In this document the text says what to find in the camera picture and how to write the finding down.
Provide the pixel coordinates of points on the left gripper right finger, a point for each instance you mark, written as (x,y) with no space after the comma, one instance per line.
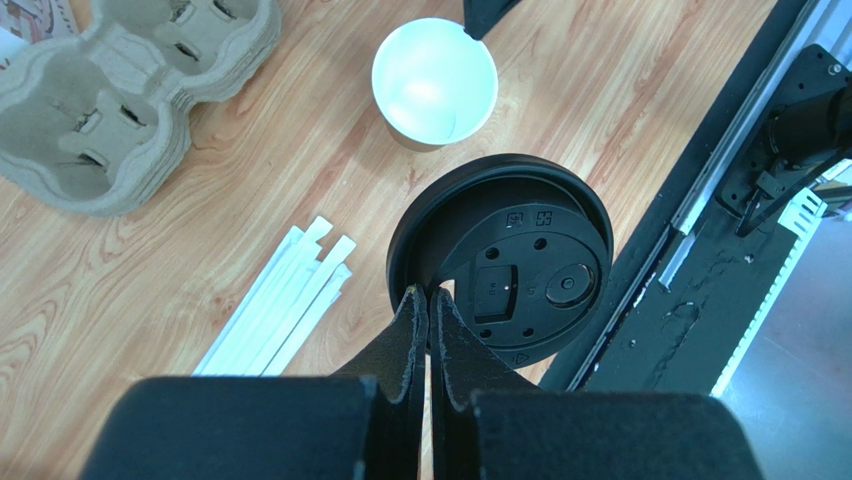
(469,387)

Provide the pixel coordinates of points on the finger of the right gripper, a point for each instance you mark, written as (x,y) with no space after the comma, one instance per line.
(481,16)

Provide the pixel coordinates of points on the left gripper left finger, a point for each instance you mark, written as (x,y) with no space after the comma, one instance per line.
(394,365)

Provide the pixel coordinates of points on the brown paper coffee cup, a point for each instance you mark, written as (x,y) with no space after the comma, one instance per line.
(434,84)

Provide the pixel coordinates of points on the black plastic cup lid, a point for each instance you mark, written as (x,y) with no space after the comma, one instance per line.
(527,244)

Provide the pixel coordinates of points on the cardboard cup carrier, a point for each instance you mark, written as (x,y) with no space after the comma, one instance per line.
(95,123)

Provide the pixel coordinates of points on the white paper takeout bag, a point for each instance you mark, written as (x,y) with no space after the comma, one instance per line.
(25,22)

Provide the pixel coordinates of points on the bundle of wrapped straws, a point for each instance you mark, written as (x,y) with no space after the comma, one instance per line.
(282,307)

